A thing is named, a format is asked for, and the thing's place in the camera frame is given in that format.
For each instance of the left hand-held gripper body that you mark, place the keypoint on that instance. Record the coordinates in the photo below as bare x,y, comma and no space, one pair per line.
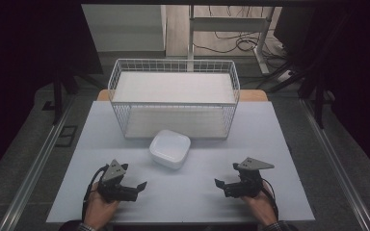
114,179

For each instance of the white cabinet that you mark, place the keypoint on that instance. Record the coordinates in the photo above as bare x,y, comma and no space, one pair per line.
122,27

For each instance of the white power strip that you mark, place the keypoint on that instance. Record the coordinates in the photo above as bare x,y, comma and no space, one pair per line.
285,75

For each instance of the person's right hand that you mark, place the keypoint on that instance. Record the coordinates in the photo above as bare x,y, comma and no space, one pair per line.
260,205

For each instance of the white square bowl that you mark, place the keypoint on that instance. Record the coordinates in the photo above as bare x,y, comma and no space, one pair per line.
170,148

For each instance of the aluminium floor rail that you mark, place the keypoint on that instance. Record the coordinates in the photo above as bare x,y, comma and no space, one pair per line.
337,163
35,166

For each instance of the small black floor plate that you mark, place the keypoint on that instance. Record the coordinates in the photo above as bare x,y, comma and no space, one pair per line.
48,106

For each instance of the white desk frame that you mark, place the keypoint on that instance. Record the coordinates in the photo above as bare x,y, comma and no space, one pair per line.
228,24

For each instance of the wooden table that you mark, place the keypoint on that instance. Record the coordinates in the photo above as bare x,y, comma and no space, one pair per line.
253,95

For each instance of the black metal stand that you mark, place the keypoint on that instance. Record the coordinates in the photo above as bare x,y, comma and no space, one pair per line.
318,96
58,96

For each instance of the dark curtain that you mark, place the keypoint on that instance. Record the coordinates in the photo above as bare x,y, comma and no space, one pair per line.
19,64
356,64

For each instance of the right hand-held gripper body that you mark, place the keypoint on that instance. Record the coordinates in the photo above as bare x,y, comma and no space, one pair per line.
249,179

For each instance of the pale blue table mat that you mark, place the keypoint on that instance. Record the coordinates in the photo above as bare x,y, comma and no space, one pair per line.
189,199

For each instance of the person's left hand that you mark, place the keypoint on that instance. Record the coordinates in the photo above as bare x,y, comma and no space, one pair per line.
98,210

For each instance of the black floor socket frame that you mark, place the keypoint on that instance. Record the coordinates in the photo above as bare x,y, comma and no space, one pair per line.
66,136

